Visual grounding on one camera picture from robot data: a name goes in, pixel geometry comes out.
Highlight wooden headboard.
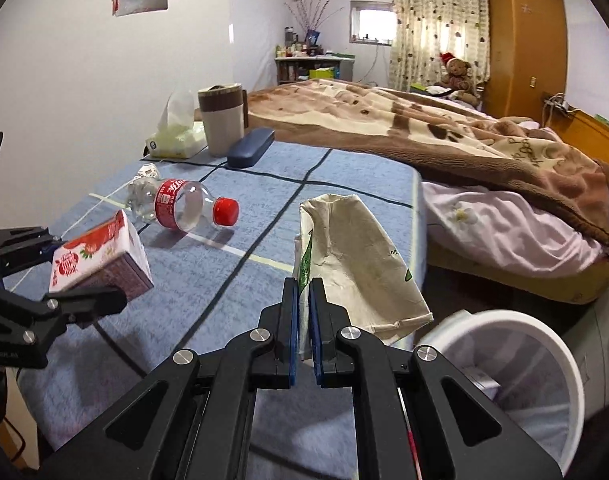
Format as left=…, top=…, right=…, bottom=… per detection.
left=567, top=107, right=609, bottom=171

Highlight dark blue glasses case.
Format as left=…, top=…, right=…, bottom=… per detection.
left=226, top=127, right=276, bottom=167

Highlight wooden wardrobe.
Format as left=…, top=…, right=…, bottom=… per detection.
left=482, top=0, right=569, bottom=121

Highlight clear red-label plastic bottle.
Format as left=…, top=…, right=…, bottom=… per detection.
left=127, top=178, right=240, bottom=235

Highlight white paper bag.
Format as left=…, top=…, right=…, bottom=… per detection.
left=293, top=192, right=434, bottom=361

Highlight red strawberry juice carton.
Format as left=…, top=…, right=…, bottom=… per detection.
left=48, top=210, right=155, bottom=306

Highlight white desk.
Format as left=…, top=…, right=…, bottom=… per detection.
left=274, top=52, right=356, bottom=86

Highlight white trash bin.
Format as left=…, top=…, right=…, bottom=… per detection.
left=419, top=310, right=585, bottom=478

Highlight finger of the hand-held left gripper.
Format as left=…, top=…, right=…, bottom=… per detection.
left=0, top=227, right=61, bottom=286
left=7, top=287, right=128, bottom=347

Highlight small window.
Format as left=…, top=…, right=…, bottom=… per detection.
left=349, top=1, right=398, bottom=45

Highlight beige and brown tumbler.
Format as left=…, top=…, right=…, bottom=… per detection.
left=198, top=82, right=248, bottom=157

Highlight brown printed blanket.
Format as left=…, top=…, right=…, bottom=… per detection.
left=194, top=78, right=609, bottom=247

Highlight cluster of small bottles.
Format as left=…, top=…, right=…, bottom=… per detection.
left=276, top=26, right=325, bottom=58

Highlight black cable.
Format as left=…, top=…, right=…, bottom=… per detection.
left=0, top=367, right=28, bottom=466

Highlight white charger with cables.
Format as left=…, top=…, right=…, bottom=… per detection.
left=542, top=92, right=571, bottom=120

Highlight heart-patterned curtain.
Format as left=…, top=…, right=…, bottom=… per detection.
left=389, top=0, right=491, bottom=93

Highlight dried branches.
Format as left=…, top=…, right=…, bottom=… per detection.
left=284, top=0, right=345, bottom=33

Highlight pink bed sheet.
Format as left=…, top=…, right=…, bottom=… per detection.
left=422, top=180, right=609, bottom=278

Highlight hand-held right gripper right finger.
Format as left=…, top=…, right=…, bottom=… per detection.
left=309, top=277, right=563, bottom=480

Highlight blue checked tablecloth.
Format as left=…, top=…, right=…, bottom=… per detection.
left=14, top=140, right=428, bottom=480

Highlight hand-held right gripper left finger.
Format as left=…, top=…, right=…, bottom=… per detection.
left=37, top=276, right=301, bottom=480

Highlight brown teddy bear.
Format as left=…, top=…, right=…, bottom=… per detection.
left=437, top=51, right=480, bottom=106

